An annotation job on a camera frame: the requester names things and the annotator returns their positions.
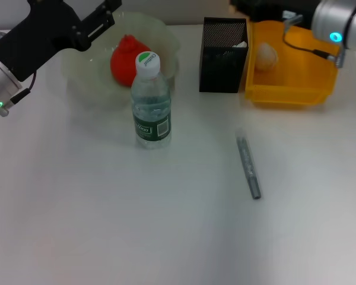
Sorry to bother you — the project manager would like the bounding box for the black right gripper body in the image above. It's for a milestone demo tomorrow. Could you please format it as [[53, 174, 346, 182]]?
[[230, 0, 315, 23]]

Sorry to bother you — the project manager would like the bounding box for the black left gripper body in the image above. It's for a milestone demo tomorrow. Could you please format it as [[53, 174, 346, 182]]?
[[0, 0, 88, 83]]

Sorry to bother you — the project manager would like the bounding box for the white paper ball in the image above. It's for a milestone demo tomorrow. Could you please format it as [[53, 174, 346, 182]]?
[[255, 42, 279, 71]]

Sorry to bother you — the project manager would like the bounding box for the red-orange toy orange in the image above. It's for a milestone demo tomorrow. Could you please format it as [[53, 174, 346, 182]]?
[[110, 34, 152, 87]]

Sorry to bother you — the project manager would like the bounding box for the clear green-label water bottle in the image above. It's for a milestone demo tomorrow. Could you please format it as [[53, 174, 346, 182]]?
[[130, 50, 173, 149]]

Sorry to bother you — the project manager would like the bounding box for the grey marker pen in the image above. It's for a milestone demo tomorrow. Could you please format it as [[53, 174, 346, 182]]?
[[235, 128, 262, 200]]

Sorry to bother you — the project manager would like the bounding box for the green glass fruit plate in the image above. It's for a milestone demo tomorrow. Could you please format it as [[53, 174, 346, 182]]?
[[61, 11, 182, 112]]

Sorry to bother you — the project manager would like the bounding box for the black mesh pen holder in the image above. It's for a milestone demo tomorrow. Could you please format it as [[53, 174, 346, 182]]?
[[199, 17, 249, 94]]

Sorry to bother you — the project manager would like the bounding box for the yellow plastic bin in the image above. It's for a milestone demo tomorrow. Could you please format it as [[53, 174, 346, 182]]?
[[244, 20, 339, 107]]

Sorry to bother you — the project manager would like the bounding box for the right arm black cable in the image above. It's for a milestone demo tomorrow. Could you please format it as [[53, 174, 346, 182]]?
[[282, 17, 347, 69]]

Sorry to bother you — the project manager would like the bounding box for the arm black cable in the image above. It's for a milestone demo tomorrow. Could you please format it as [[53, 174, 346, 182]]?
[[282, 17, 347, 69], [10, 71, 38, 105]]

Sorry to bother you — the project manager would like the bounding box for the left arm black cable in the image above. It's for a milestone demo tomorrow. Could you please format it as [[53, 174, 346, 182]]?
[[10, 71, 38, 105]]

